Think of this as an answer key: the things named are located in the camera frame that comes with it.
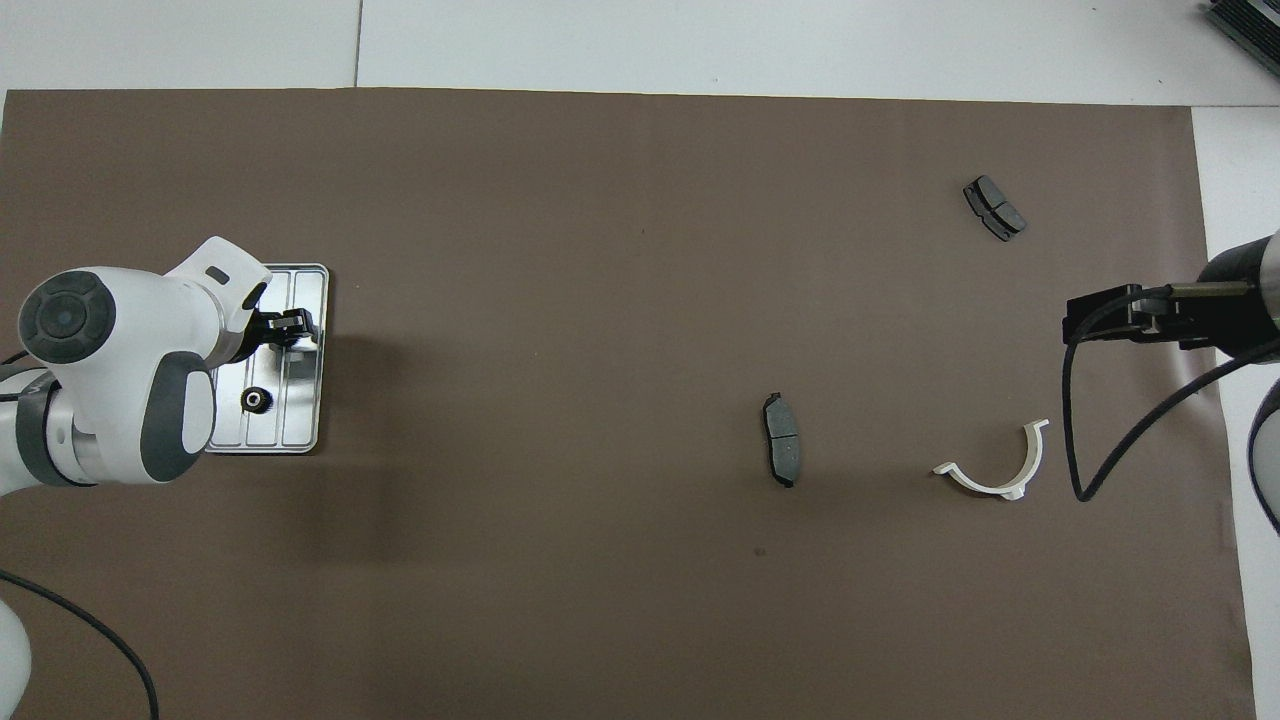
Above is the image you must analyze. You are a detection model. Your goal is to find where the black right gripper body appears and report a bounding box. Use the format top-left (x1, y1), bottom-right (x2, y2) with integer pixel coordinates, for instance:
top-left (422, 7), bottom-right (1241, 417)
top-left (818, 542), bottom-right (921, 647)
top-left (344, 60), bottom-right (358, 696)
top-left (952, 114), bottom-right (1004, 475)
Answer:
top-left (1195, 238), bottom-right (1276, 351)

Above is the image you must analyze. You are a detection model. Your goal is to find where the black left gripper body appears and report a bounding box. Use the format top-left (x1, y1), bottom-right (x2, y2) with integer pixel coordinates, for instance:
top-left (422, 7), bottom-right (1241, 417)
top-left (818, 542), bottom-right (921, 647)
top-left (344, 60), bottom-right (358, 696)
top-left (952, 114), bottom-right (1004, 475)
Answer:
top-left (240, 305), bottom-right (286, 351)

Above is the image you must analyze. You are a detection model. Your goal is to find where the silver metal tray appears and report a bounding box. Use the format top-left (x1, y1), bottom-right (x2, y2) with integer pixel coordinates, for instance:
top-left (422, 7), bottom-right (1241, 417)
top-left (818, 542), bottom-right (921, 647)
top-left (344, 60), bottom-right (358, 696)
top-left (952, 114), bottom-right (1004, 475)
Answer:
top-left (205, 263), bottom-right (331, 456)

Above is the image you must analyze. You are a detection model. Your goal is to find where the short dark brake pad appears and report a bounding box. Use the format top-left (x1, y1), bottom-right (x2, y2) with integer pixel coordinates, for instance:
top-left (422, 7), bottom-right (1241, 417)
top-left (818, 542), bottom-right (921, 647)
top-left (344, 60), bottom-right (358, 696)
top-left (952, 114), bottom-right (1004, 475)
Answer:
top-left (963, 175), bottom-right (1028, 243)

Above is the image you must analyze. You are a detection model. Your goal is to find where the dark ribbed equipment block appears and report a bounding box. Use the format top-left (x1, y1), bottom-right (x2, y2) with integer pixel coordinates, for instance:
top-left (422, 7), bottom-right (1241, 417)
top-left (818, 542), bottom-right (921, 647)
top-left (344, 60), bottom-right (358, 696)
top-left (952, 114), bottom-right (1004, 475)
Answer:
top-left (1205, 0), bottom-right (1280, 79)

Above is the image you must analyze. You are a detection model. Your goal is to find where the brown paper mat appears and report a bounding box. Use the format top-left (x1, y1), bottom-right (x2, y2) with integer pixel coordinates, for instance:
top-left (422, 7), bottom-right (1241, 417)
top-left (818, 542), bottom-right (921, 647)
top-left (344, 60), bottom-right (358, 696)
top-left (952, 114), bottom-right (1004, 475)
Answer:
top-left (0, 88), bottom-right (1259, 720)

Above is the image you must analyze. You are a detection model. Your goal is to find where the long grey brake pad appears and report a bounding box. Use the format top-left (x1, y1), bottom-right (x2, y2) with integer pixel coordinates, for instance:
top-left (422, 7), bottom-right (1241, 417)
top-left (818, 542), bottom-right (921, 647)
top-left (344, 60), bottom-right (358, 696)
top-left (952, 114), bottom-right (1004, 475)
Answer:
top-left (762, 392), bottom-right (802, 489)

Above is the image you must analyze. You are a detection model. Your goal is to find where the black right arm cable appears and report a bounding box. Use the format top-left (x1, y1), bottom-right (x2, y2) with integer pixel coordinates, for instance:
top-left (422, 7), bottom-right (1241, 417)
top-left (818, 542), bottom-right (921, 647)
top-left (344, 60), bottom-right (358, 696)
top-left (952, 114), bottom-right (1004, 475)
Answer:
top-left (1062, 283), bottom-right (1280, 503)

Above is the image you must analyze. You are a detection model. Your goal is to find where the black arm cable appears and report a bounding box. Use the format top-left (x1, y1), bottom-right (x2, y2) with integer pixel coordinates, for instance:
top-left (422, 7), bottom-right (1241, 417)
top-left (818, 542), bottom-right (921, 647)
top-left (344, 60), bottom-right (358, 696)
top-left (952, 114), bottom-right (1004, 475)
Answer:
top-left (1062, 283), bottom-right (1280, 503)
top-left (0, 350), bottom-right (161, 720)

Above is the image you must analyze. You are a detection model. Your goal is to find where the white plastic half-ring clamp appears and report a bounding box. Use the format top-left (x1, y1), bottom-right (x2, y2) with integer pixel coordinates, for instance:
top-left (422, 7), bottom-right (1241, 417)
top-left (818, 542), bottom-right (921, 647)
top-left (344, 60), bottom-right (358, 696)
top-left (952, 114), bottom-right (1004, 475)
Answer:
top-left (932, 419), bottom-right (1051, 501)

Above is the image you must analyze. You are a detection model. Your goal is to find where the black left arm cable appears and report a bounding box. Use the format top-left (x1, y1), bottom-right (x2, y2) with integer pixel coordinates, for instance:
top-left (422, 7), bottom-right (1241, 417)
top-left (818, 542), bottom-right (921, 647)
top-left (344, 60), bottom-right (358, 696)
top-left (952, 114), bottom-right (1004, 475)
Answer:
top-left (0, 350), bottom-right (161, 720)

